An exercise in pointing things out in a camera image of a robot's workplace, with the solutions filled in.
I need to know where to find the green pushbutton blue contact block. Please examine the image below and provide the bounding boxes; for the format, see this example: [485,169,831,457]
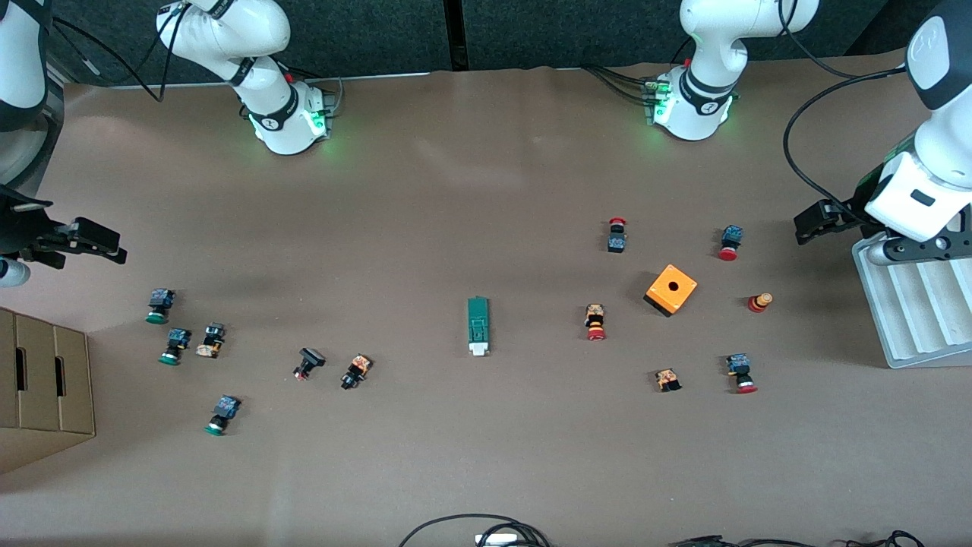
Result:
[204,394,242,437]
[158,327,192,366]
[145,288,176,326]

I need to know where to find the white ribbed plastic tray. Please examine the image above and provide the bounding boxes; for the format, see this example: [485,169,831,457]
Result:
[850,232,972,370]

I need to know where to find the brown cardboard box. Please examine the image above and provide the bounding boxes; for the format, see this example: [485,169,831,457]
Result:
[0,307,96,476]

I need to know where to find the black pushbutton beige contact block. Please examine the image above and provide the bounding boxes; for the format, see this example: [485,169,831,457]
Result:
[195,322,226,359]

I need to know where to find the black selector orange contact block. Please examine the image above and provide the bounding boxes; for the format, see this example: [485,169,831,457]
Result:
[340,353,373,391]

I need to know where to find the black panel divider strip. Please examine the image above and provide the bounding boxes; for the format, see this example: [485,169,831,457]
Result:
[443,0,468,73]

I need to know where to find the brown paper table cover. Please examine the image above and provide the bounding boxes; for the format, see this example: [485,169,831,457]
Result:
[0,42,972,547]

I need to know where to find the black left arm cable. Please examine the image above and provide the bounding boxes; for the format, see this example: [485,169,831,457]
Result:
[775,0,912,225]

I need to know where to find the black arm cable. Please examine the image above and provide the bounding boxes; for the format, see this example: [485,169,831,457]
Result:
[775,0,912,225]
[52,2,191,103]

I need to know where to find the orange button enclosure box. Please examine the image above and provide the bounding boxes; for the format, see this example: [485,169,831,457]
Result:
[643,264,699,318]

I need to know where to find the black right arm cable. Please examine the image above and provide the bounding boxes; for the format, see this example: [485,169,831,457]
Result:
[52,2,191,103]

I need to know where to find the black square head switch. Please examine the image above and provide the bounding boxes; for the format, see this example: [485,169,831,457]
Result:
[292,346,327,381]

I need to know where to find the thin black cable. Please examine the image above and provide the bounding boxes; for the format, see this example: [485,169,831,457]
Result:
[844,530,927,547]

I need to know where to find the black cable with connector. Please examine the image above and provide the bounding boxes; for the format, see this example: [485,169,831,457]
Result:
[668,535,764,547]

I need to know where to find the black looped cable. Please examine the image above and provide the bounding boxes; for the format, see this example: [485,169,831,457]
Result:
[475,523,552,547]
[398,514,534,547]

